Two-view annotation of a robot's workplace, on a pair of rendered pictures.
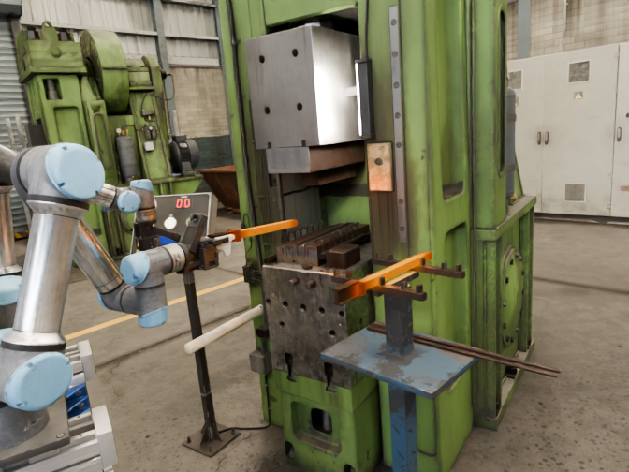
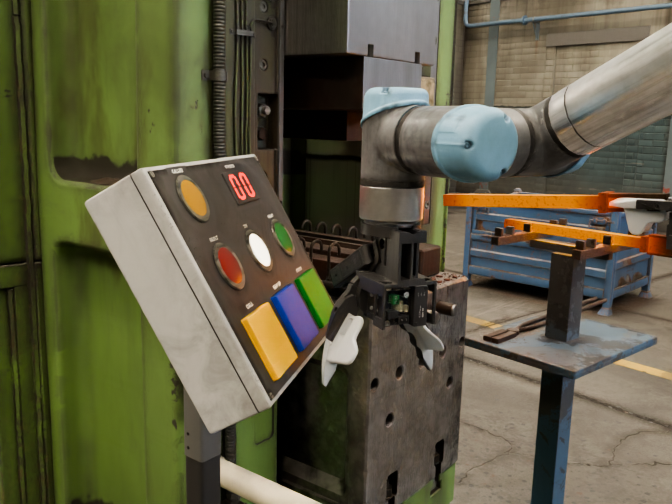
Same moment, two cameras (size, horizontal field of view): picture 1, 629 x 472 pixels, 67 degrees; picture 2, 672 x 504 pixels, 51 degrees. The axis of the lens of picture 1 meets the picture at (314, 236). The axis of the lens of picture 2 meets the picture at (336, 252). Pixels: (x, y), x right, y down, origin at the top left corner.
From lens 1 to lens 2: 2.34 m
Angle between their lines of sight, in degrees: 85
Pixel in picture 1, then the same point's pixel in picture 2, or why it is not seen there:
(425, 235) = (441, 210)
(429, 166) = not seen: hidden behind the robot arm
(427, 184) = not seen: hidden behind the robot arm
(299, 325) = (414, 400)
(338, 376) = (448, 452)
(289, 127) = (403, 23)
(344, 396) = (449, 481)
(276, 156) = (379, 76)
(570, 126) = not seen: outside the picture
